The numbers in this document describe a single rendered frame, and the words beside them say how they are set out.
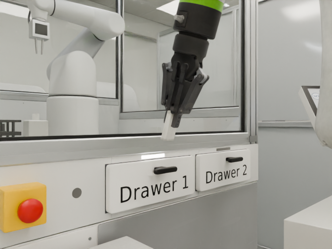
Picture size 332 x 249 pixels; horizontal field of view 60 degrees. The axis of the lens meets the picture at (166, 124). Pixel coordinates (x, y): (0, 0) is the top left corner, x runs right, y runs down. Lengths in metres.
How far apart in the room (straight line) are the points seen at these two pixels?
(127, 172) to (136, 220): 0.14
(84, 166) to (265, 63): 2.03
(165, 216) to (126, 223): 0.13
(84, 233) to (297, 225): 0.44
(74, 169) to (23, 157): 0.11
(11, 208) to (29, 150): 0.11
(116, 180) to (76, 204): 0.10
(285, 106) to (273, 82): 0.22
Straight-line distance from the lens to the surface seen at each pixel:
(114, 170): 0.67
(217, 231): 1.03
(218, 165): 0.95
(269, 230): 2.57
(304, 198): 2.37
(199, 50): 0.61
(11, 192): 0.56
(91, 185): 0.67
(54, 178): 0.63
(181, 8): 0.62
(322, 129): 0.84
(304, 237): 0.65
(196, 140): 0.89
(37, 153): 0.61
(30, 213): 0.55
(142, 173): 0.72
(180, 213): 0.87
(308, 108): 1.40
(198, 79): 0.60
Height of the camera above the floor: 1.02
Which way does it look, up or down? level
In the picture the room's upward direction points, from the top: straight up
